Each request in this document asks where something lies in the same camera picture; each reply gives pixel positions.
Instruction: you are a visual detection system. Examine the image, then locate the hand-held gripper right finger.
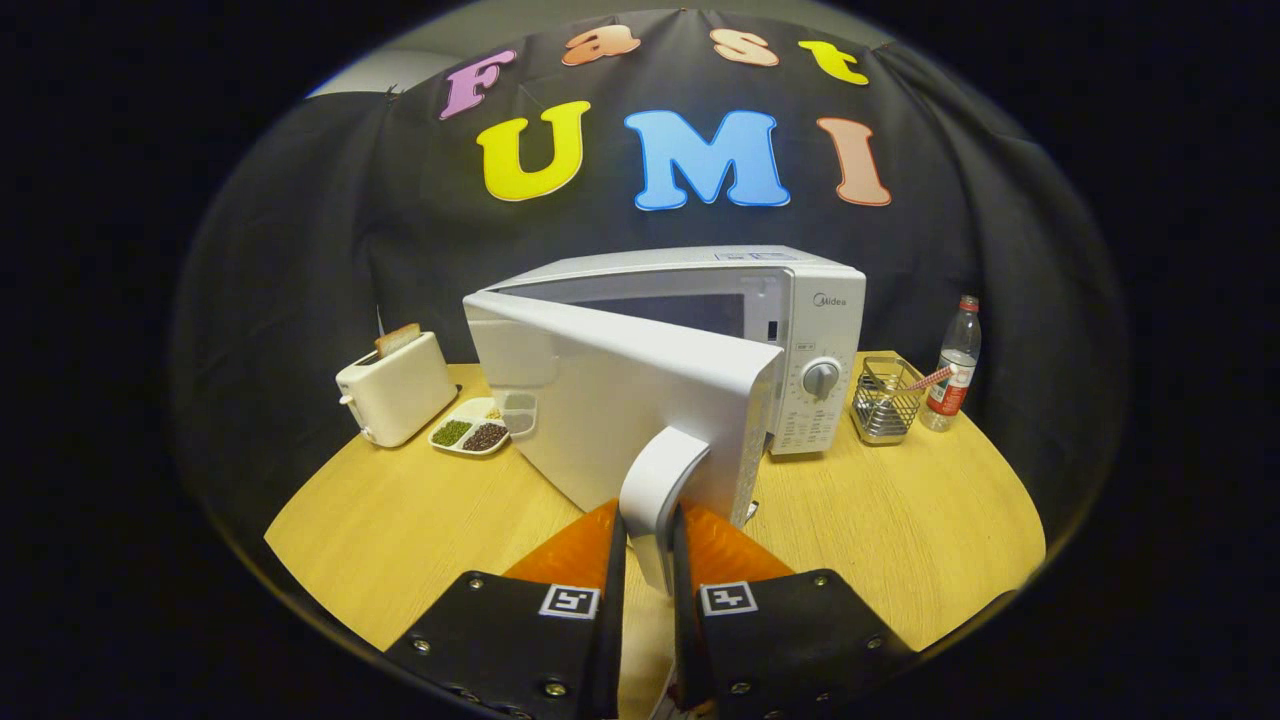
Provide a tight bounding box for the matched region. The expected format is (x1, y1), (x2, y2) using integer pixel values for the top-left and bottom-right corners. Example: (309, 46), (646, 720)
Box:
(668, 500), (916, 716)

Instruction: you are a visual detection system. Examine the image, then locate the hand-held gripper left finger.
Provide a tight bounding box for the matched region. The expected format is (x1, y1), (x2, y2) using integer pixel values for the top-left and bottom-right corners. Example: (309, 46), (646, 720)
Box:
(385, 498), (629, 720)

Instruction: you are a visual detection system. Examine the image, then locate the white toaster oven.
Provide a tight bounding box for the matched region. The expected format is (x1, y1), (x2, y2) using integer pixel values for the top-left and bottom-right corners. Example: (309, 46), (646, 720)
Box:
(462, 245), (868, 596)

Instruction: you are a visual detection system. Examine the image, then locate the cream bread toaster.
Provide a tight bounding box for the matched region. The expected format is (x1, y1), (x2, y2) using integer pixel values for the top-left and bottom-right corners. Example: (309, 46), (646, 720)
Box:
(335, 330), (459, 448)

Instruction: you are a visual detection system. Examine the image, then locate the divided plate with beans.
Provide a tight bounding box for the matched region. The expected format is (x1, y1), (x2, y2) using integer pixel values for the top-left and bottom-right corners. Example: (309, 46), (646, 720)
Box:
(428, 396), (513, 458)

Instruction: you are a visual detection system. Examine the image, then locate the red and white striped straw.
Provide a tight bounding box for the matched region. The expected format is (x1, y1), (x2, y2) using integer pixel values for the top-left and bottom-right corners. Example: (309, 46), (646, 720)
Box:
(880, 366), (954, 401)

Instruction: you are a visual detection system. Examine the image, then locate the clear bottle with red label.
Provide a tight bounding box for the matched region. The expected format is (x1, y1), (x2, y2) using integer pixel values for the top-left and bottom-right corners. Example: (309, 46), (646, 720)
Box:
(920, 295), (983, 433)

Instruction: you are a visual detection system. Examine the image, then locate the black backdrop cloth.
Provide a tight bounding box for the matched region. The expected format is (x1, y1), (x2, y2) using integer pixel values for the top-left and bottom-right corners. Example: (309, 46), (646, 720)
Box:
(170, 10), (1131, 561)

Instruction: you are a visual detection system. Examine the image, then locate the metal wire basket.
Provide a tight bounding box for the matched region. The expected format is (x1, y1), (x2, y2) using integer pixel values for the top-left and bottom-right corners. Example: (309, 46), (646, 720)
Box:
(850, 355), (928, 446)

